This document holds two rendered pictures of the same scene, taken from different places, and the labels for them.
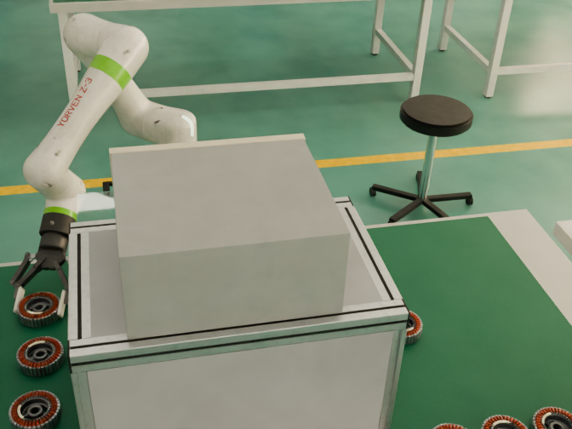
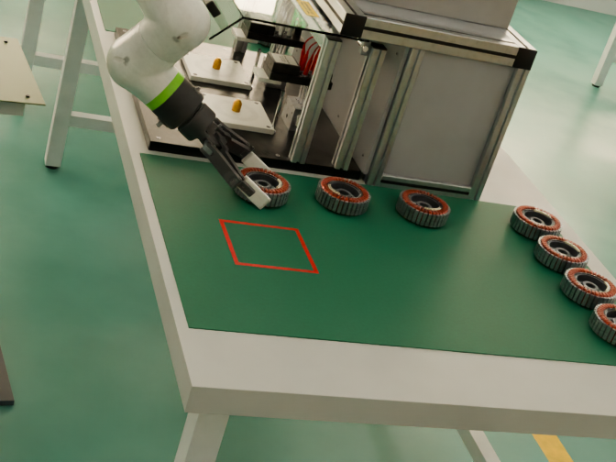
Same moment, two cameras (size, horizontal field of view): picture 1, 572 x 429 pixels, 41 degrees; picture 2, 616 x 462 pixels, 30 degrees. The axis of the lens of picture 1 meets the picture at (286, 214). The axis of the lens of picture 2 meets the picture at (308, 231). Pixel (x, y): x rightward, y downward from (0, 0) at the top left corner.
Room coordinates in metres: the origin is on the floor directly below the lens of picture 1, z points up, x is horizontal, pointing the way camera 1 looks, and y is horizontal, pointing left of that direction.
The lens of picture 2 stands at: (1.73, 2.72, 1.74)
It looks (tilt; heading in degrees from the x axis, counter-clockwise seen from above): 26 degrees down; 261
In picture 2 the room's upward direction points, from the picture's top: 18 degrees clockwise
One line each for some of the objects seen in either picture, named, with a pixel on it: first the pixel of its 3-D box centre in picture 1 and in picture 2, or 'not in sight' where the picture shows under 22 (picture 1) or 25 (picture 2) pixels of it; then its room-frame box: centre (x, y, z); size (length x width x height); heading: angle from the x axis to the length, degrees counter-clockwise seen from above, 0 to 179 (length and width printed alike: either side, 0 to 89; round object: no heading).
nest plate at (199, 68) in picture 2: not in sight; (215, 70); (1.65, 0.08, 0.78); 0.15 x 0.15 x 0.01; 14
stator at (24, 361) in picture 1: (40, 356); (343, 195); (1.35, 0.59, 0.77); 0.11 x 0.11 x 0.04
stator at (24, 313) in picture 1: (39, 309); (261, 186); (1.52, 0.65, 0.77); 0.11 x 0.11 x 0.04
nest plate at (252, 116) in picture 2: not in sight; (235, 113); (1.59, 0.32, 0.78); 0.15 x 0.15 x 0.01; 14
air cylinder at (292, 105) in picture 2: not in sight; (298, 114); (1.45, 0.28, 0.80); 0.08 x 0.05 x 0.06; 104
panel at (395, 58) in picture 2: not in sight; (343, 52); (1.38, 0.14, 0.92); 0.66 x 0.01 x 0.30; 104
